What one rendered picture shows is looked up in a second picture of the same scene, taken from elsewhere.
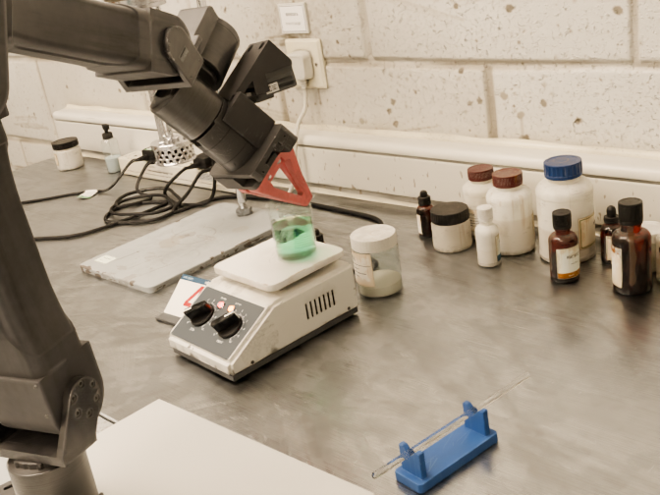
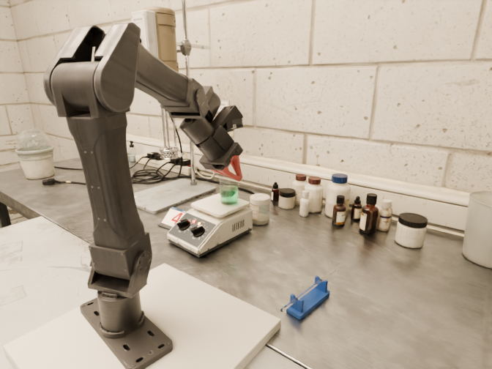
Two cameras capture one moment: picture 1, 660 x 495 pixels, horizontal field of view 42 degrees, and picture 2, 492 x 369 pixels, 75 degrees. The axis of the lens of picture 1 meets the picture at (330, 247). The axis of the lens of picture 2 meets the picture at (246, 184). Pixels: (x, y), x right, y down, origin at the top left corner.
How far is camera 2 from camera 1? 0.21 m
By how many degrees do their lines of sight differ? 10
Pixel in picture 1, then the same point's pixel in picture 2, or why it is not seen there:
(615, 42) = (362, 130)
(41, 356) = (127, 238)
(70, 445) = (135, 286)
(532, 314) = (329, 238)
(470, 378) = (309, 264)
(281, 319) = (222, 230)
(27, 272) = (126, 193)
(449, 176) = (284, 177)
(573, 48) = (344, 131)
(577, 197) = (345, 191)
